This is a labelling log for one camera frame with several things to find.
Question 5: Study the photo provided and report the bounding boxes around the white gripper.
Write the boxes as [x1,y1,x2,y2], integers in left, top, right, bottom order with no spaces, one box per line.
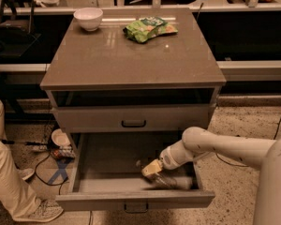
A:
[141,145,186,177]

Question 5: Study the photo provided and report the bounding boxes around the clear plastic water bottle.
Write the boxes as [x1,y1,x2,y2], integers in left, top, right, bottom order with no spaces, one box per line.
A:
[136,159,193,190]

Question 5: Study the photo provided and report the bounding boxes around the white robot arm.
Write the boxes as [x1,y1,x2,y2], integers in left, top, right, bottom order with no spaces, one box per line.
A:
[141,127,281,225]

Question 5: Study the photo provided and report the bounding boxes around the open grey lower drawer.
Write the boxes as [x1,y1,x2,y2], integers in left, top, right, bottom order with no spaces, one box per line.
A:
[56,131,214,214]

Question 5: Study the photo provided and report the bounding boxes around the closed grey upper drawer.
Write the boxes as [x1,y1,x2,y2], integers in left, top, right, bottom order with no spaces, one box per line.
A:
[52,104,215,133]

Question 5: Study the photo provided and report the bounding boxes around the grey drawer cabinet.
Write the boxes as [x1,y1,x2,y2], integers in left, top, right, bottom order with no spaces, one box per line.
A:
[39,7,228,213]

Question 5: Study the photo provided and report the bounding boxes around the white sneaker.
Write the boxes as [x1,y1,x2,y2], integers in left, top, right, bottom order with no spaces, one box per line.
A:
[14,200,64,223]
[18,168,35,181]

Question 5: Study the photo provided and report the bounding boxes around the green snack bag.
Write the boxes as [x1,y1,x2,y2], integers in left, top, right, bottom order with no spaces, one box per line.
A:
[123,17,178,44]

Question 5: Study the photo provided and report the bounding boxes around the person leg beige trousers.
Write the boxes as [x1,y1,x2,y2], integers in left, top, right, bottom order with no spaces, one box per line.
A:
[0,100,41,221]

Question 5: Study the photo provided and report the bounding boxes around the white ceramic bowl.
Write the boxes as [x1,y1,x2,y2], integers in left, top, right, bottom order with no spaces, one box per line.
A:
[74,7,103,31]

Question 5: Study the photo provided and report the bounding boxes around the black chair left background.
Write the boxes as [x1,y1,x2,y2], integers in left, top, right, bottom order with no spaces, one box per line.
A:
[0,0,39,59]

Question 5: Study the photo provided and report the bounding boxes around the black floor cable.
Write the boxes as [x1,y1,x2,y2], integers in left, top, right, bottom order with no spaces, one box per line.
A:
[214,101,281,169]

